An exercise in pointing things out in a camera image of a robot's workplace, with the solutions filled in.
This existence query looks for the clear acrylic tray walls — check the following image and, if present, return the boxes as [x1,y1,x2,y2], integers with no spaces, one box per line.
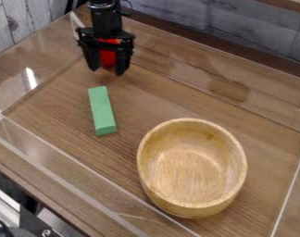
[0,17,300,237]

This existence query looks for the green rectangular block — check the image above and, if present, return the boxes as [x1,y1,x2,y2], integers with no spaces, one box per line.
[89,86,117,135]

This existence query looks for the black cable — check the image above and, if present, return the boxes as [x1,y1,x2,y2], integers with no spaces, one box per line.
[0,217,18,237]

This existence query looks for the wooden bowl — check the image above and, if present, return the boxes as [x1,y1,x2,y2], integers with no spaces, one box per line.
[137,118,248,218]

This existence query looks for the black metal bracket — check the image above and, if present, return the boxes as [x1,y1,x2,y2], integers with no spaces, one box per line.
[20,206,62,237]

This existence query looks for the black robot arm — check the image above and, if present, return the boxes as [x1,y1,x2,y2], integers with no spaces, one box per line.
[76,0,136,76]

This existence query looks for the red felt fruit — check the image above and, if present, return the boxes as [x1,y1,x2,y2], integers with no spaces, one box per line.
[100,39,121,68]

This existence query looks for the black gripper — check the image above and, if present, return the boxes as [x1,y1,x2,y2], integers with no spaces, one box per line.
[76,27,136,76]

